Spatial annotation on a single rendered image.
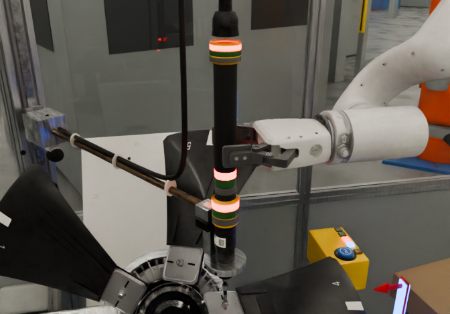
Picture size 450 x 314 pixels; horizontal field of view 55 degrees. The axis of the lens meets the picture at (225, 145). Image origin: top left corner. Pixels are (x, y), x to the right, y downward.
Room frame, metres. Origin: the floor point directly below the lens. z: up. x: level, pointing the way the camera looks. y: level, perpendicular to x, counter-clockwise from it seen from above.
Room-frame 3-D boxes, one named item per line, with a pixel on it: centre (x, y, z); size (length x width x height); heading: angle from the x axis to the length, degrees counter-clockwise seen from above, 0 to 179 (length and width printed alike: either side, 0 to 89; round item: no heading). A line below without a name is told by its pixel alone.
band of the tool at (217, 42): (0.60, 0.00, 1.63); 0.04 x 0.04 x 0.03
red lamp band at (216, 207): (0.60, 0.00, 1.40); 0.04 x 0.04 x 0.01
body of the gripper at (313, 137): (0.63, -0.11, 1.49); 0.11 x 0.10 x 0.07; 101
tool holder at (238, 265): (0.61, 0.01, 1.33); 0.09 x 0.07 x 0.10; 46
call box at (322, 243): (0.96, -0.29, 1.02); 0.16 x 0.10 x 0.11; 11
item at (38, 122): (1.03, 0.45, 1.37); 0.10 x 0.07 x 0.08; 46
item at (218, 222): (0.60, 0.00, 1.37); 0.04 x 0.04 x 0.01
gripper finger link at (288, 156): (0.57, -0.08, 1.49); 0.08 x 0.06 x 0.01; 4
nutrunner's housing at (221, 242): (0.60, 0.00, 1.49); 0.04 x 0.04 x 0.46
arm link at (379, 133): (0.66, -0.25, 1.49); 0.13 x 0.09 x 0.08; 101
